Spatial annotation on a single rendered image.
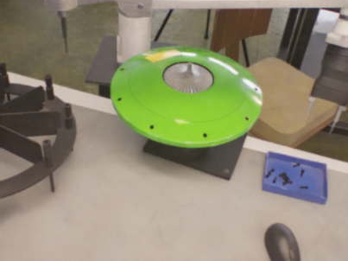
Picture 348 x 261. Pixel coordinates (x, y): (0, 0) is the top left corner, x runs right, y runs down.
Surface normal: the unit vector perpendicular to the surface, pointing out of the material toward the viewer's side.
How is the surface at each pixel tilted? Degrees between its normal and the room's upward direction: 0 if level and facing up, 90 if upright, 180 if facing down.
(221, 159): 0
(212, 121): 23
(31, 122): 86
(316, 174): 0
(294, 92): 0
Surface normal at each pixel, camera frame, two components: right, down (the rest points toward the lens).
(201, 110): 0.14, -0.56
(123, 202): 0.07, -0.74
